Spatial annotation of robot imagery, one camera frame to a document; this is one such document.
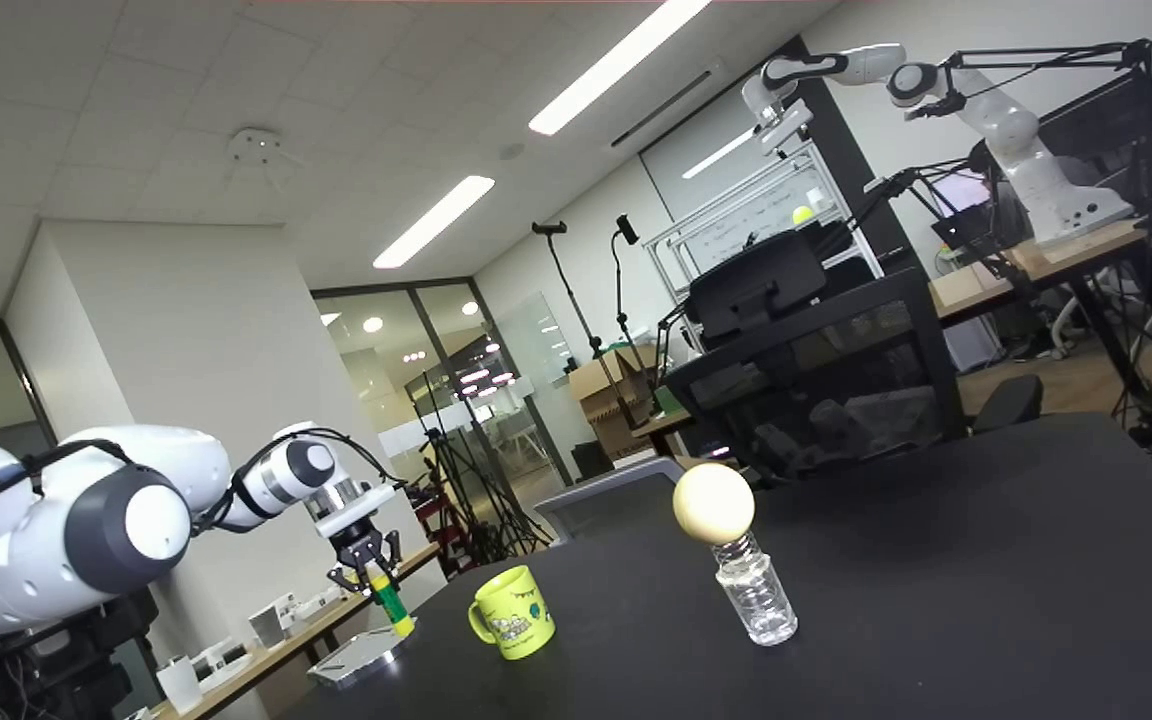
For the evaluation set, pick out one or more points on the black metal shelf rack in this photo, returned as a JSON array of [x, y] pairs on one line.
[[810, 367]]

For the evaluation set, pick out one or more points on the green yellow glue stick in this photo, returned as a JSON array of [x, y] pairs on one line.
[[395, 604]]

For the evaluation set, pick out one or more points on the white tray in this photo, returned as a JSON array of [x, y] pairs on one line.
[[350, 662]]

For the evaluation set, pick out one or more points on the wooden side table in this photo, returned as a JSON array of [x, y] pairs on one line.
[[1073, 267]]

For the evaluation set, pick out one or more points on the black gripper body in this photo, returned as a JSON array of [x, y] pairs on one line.
[[360, 554]]

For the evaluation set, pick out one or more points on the clear plastic bottle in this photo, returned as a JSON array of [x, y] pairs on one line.
[[755, 588]]

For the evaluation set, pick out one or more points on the pale yellow ball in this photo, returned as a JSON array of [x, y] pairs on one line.
[[712, 503]]

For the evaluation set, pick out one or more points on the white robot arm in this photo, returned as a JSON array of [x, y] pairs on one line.
[[112, 508]]

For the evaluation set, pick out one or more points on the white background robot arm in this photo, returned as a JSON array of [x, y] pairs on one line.
[[971, 85]]

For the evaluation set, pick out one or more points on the yellow-green mug cup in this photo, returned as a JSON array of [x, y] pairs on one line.
[[510, 615]]

